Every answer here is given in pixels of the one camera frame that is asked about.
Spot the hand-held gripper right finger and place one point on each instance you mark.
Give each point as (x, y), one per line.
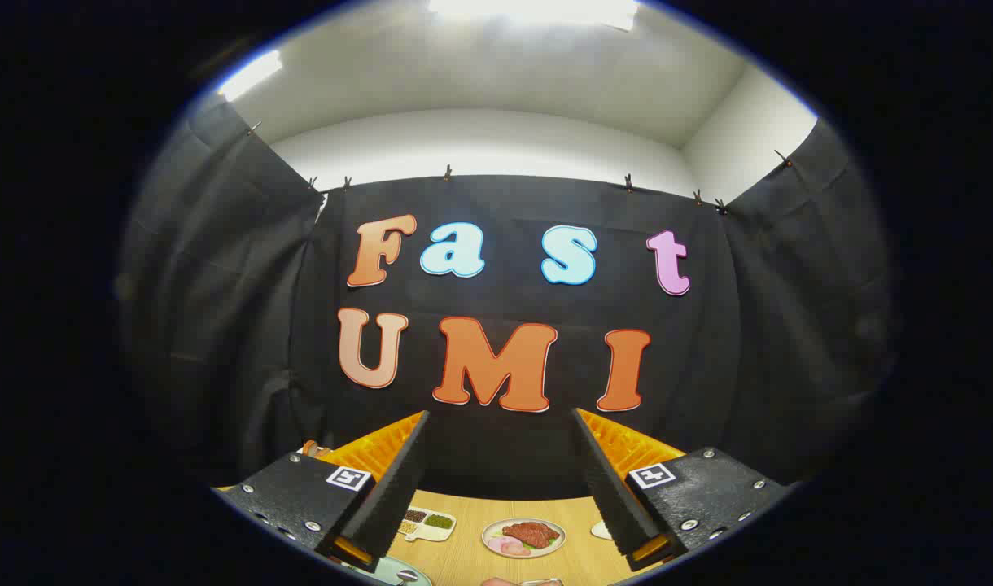
(614, 505)

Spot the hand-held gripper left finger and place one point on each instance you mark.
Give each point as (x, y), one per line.
(395, 496)

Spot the white square coaster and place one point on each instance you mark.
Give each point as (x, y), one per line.
(601, 531)

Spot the green beans pile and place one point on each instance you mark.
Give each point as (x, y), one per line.
(438, 521)

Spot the white divided dish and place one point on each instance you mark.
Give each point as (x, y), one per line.
(433, 532)

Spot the light blue plate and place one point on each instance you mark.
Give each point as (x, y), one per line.
(382, 570)

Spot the green lettuce leaf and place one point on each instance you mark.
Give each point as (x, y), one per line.
(548, 540)

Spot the brown steak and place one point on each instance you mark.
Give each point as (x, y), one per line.
(531, 534)

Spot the beige round plate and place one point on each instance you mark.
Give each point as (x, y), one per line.
(491, 531)

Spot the cream toaster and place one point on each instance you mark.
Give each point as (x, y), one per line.
(303, 450)

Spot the deep pink ham slice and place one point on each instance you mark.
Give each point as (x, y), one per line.
(516, 549)

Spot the pale pink ham slice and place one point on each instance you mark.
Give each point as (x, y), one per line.
(496, 542)

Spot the row of cloth clips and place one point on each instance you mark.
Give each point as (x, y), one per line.
(447, 172)

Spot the small ceiling light panel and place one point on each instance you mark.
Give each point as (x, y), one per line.
(251, 75)

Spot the large ceiling light panel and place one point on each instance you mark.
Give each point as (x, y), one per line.
(537, 10)

